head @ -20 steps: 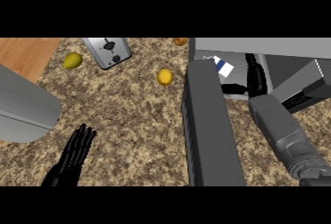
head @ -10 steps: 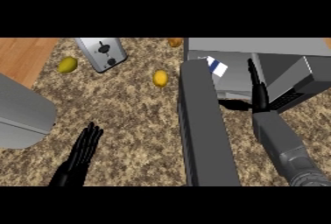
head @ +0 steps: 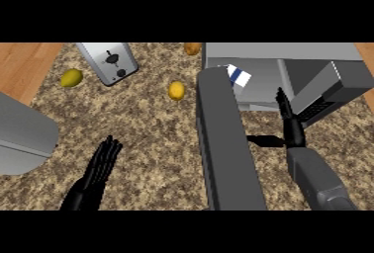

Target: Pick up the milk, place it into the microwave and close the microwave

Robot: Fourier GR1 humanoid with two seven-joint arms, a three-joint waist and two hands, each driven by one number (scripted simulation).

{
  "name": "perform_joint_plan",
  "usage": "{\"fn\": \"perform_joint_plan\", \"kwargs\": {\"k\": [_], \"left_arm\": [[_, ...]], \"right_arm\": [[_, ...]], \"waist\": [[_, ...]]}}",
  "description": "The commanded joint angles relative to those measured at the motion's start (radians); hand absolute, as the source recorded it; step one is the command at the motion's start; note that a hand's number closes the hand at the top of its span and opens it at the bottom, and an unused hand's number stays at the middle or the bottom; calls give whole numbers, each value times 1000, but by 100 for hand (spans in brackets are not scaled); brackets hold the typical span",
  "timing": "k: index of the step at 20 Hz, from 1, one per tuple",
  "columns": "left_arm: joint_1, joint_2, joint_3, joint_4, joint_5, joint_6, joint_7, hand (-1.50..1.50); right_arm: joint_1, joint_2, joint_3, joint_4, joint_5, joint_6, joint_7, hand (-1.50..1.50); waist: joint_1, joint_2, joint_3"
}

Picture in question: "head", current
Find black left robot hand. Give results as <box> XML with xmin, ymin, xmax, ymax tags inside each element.
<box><xmin>59</xmin><ymin>134</ymin><xmax>124</xmax><ymax>211</ymax></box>

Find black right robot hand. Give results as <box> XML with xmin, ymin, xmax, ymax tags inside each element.
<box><xmin>246</xmin><ymin>86</ymin><xmax>308</xmax><ymax>149</ymax></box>

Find dark grey microwave door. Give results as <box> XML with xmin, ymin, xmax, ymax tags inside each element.
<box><xmin>194</xmin><ymin>65</ymin><xmax>269</xmax><ymax>211</ymax></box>

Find grey microwave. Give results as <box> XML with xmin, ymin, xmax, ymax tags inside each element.
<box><xmin>203</xmin><ymin>42</ymin><xmax>374</xmax><ymax>128</ymax></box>

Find white blue milk carton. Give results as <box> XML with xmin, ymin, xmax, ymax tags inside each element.
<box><xmin>223</xmin><ymin>63</ymin><xmax>254</xmax><ymax>88</ymax></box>

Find grey rounded appliance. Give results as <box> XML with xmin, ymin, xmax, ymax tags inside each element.
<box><xmin>0</xmin><ymin>92</ymin><xmax>61</xmax><ymax>176</ymax></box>

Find yellow lemon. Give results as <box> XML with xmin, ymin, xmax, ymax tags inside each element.
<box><xmin>167</xmin><ymin>80</ymin><xmax>188</xmax><ymax>102</ymax></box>

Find green-yellow lemon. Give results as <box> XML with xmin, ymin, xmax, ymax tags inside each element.
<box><xmin>59</xmin><ymin>67</ymin><xmax>84</xmax><ymax>89</ymax></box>

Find orange-brown fruit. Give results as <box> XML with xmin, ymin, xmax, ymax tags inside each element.
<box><xmin>183</xmin><ymin>42</ymin><xmax>203</xmax><ymax>56</ymax></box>

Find silver toaster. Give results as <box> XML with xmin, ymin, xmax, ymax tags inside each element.
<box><xmin>74</xmin><ymin>42</ymin><xmax>141</xmax><ymax>88</ymax></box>

